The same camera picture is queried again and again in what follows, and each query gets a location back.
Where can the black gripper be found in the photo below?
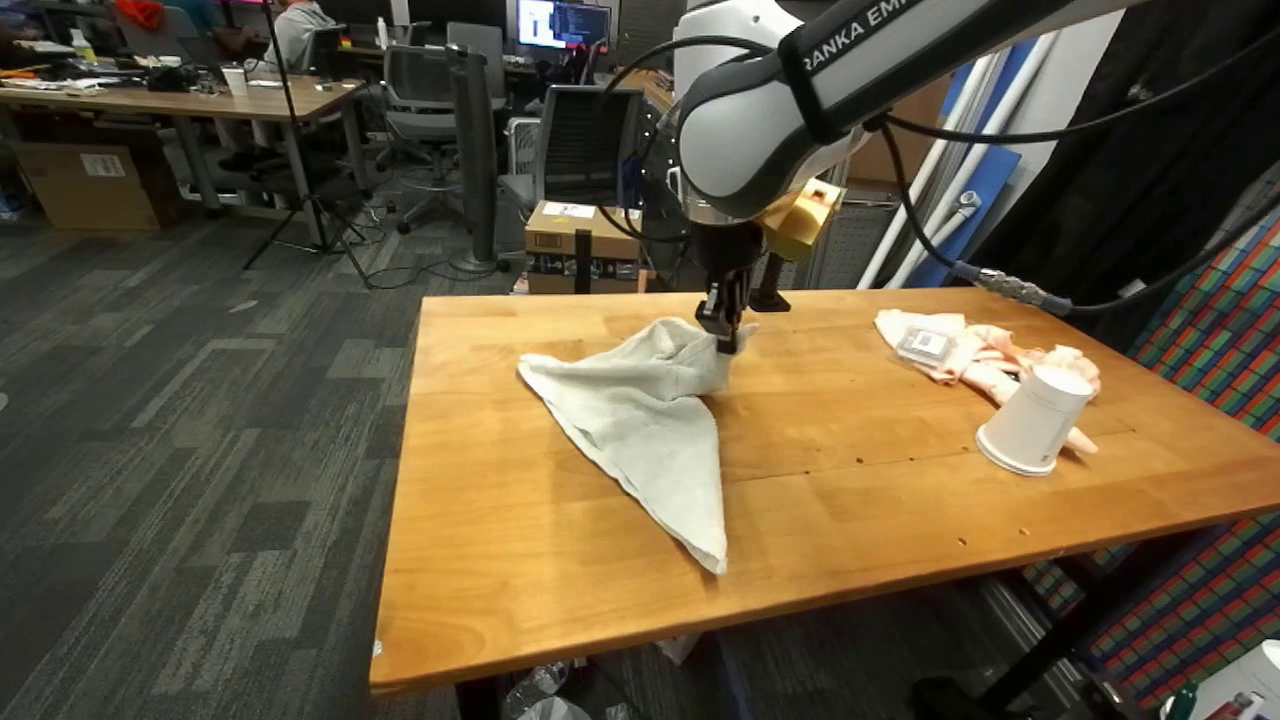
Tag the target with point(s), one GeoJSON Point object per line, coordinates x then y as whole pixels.
{"type": "Point", "coordinates": [730, 252]}

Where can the white cloth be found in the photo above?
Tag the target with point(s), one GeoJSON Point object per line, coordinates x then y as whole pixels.
{"type": "Point", "coordinates": [652, 425]}

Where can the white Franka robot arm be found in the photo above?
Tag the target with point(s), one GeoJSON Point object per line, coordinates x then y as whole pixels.
{"type": "Point", "coordinates": [744, 132]}

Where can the white garment label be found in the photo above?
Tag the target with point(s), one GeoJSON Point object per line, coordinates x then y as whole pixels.
{"type": "Point", "coordinates": [927, 347]}

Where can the white plastic pipe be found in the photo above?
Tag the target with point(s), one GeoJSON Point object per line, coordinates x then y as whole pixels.
{"type": "Point", "coordinates": [932, 238]}
{"type": "Point", "coordinates": [946, 143]}

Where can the large cardboard box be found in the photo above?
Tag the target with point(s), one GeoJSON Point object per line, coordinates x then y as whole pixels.
{"type": "Point", "coordinates": [905, 145]}

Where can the pink garment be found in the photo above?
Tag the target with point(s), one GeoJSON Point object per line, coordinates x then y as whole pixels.
{"type": "Point", "coordinates": [984, 353]}

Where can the grey partition column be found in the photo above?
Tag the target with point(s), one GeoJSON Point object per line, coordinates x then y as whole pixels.
{"type": "Point", "coordinates": [472, 145]}

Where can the blue board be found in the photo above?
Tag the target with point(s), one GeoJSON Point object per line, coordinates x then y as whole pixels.
{"type": "Point", "coordinates": [999, 169]}

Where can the white paper cup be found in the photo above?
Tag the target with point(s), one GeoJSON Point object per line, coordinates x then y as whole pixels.
{"type": "Point", "coordinates": [1034, 422]}

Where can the lit computer monitor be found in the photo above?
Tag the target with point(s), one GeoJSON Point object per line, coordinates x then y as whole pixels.
{"type": "Point", "coordinates": [563, 26]}

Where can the black tripod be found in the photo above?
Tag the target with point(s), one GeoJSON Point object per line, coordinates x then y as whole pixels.
{"type": "Point", "coordinates": [318, 213]}

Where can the white crumpled plastic bag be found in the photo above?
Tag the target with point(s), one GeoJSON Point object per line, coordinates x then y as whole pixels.
{"type": "Point", "coordinates": [540, 695]}

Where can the seated person light shirt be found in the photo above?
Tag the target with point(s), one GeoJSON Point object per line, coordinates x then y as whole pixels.
{"type": "Point", "coordinates": [304, 29]}

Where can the checkered patterned fabric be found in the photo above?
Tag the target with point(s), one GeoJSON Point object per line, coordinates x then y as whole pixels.
{"type": "Point", "coordinates": [1224, 347]}

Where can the wooden office desk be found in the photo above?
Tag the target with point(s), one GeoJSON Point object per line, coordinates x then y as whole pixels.
{"type": "Point", "coordinates": [160, 100]}

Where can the white plastic object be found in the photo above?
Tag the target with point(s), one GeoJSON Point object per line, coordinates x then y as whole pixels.
{"type": "Point", "coordinates": [1243, 684]}

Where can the cardboard box with label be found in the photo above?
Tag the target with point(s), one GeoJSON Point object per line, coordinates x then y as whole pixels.
{"type": "Point", "coordinates": [93, 186]}

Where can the black camera pole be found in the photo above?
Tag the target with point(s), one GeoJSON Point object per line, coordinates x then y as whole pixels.
{"type": "Point", "coordinates": [768, 303]}

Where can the tan wrist camera mount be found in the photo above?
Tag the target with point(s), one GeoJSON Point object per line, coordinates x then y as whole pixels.
{"type": "Point", "coordinates": [805, 216]}

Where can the short black post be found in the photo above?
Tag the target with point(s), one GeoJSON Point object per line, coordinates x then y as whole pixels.
{"type": "Point", "coordinates": [581, 267]}

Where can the black table frame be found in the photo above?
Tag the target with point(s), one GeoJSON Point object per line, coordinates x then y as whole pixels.
{"type": "Point", "coordinates": [1066, 626]}

